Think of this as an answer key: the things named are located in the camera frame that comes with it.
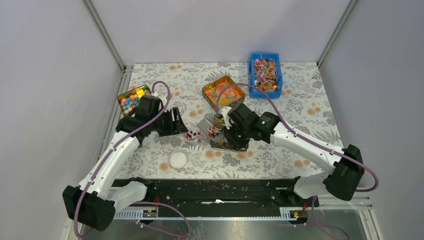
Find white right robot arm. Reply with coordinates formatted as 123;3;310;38
219;103;365;206

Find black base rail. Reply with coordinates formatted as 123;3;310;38
110;177;321;219

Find floral tablecloth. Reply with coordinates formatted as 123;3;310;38
118;62;343;179

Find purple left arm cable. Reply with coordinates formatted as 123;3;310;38
72;80;191;240

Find blue plastic bin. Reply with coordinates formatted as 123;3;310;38
248;52;283;99

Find green tin with gummy candies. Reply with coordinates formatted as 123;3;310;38
201;75;246;113

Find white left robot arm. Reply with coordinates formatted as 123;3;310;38
62;95;188;231

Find grey slotted cable duct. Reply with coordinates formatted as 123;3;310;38
113;206;300;221

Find green tin with star candies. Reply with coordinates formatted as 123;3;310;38
116;84;152;116

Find aluminium frame rails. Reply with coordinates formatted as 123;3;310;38
69;0;133;240

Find white jar lid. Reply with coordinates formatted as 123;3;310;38
169;152;188;169

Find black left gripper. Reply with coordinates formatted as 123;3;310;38
150;107;188;137

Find metal scoop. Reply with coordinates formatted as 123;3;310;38
196;118;221;138

